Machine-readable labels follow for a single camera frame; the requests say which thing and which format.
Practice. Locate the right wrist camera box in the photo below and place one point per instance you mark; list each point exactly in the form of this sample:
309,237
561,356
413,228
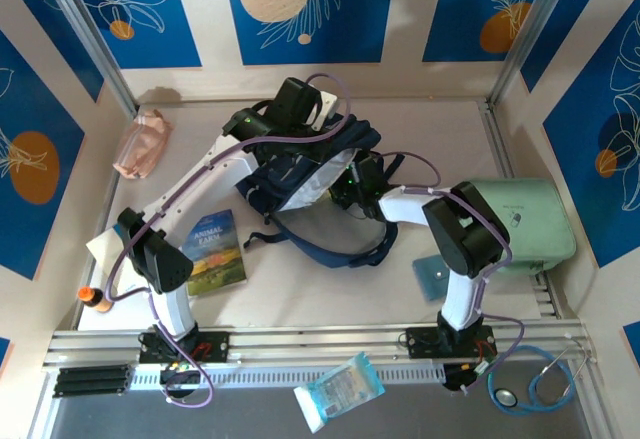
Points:
371,174

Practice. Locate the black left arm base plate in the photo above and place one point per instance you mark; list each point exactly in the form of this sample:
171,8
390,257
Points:
215,346

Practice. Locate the small bottle with orange cap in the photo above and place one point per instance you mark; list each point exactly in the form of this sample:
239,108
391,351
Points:
97,301

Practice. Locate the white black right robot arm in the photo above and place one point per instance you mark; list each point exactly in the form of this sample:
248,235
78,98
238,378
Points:
465,229

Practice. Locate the pink mesh pencil case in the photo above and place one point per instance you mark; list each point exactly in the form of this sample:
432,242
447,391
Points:
142,144

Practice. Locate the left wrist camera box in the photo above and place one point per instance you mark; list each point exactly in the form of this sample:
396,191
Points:
295,101

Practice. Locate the blue wet wipes packet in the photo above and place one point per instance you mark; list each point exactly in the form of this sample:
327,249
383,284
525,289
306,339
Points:
340,389

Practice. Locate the black aluminium profile block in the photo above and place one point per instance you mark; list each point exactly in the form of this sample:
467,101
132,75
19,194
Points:
92,381

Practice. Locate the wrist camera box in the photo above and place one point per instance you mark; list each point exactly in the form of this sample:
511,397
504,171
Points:
371,174
295,101

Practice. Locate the Animal Farm paperback book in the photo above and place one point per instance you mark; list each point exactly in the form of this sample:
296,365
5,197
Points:
215,259

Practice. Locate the mint green zip case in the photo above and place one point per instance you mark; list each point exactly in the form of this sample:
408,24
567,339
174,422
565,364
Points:
540,219

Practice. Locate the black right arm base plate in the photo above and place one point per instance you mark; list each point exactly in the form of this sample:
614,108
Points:
420,341

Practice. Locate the aluminium frame post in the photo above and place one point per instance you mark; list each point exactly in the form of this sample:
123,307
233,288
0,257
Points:
85,24
535,24

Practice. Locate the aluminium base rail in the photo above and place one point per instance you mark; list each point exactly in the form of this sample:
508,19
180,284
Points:
325,339

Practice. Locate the black connector box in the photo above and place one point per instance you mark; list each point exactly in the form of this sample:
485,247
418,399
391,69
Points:
187,379
455,379

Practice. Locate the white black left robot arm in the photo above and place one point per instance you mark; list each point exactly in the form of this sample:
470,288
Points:
210,174

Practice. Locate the small teal snap wallet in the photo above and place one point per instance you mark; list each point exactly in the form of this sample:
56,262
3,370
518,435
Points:
430,276

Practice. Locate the blue stethoscope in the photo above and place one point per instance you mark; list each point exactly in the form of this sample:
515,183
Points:
505,398

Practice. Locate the navy blue backpack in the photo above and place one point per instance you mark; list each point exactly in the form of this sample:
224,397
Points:
270,179

